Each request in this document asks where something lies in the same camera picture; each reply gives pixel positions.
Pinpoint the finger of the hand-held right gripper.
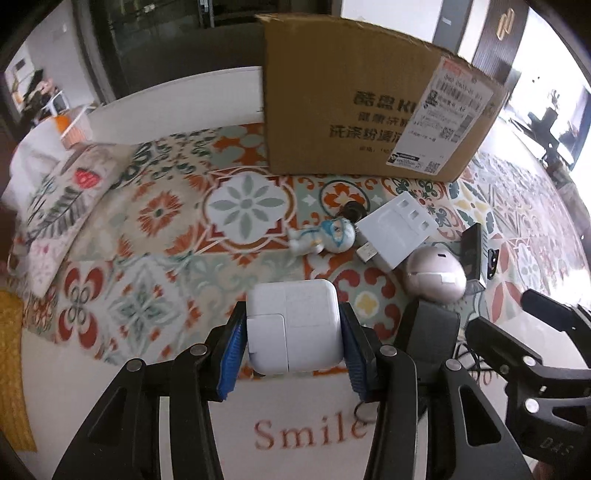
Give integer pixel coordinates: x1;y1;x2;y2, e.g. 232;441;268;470
521;288;591;365
465;318;555;416

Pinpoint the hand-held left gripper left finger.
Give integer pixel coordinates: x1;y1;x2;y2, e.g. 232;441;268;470
52;302;247;480

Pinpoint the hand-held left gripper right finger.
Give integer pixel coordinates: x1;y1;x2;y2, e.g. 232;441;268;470
339;302;536;480

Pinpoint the white power adapter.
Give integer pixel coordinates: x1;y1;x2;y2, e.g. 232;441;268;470
246;279;345;376

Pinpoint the black case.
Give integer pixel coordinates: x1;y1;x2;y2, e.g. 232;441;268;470
397;299;463;407

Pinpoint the black rectangular box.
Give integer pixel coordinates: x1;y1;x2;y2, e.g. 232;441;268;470
462;223;485;282

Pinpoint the pink egg-shaped case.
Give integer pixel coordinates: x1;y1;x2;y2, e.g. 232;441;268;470
401;246;467;303

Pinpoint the small blue-haired figurine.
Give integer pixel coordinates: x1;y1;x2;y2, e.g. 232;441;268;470
288;218;358;256

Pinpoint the white square box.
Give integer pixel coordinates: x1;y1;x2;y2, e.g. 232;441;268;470
356;191;438;271

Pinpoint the black cable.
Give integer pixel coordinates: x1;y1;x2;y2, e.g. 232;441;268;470
318;180;370;223

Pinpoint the cardboard box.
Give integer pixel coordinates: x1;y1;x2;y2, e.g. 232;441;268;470
255;13;509;183

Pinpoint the patterned table mat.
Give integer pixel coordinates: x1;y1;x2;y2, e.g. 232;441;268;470
14;122;591;480

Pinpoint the yellow woven mat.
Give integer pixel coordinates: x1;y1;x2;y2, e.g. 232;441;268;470
0;291;38;453

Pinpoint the floral cloth pouch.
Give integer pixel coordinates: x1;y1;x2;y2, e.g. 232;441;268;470
9;142;134;298

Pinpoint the cluttered white shelf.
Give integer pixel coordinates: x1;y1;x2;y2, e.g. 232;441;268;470
16;67;65;123

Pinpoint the dark sliding glass door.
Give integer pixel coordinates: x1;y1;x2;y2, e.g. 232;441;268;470
74;0;342;104

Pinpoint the dark slatted wall panel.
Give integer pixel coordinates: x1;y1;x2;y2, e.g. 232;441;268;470
472;0;528;86

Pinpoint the gold wall ornament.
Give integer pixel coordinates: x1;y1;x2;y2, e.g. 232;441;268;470
496;11;516;41

